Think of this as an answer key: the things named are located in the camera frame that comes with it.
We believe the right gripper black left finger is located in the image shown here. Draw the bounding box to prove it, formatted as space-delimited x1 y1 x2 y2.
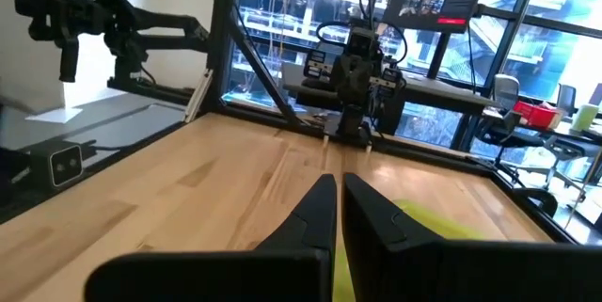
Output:
84 173 338 302

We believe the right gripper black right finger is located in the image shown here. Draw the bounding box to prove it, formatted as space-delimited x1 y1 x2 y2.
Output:
341 172 602 302

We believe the yellow translucent plastic supply box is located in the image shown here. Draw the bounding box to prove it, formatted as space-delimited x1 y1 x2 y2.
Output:
332 198 490 302

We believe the red box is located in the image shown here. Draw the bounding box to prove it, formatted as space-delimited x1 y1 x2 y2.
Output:
512 100 561 129

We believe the dark standing desk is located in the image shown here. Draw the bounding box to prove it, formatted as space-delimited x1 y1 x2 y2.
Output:
281 61 502 136

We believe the black monitor pole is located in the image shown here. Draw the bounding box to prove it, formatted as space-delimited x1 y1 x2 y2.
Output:
425 32 452 80

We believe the black clamp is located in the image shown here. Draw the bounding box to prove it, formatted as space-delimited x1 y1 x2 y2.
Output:
512 187 559 218

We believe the grey mesh office chair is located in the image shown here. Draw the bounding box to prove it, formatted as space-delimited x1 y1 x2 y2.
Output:
474 73 547 167

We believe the white metal strip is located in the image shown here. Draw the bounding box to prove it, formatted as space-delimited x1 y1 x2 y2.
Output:
182 69 214 123

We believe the long black desk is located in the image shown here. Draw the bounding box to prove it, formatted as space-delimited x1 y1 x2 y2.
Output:
483 106 602 162

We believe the dark office chair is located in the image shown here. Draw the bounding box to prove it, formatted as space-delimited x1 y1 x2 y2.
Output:
540 83 592 199

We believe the light green cup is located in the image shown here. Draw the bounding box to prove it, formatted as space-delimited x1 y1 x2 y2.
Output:
571 103 599 133

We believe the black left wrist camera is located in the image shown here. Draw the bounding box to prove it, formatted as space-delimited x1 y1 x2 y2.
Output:
346 26 378 56

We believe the black camera cable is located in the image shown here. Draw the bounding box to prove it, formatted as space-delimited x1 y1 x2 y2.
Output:
79 139 142 153

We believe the black table-level camera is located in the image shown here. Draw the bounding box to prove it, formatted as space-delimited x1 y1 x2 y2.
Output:
30 140 86 190

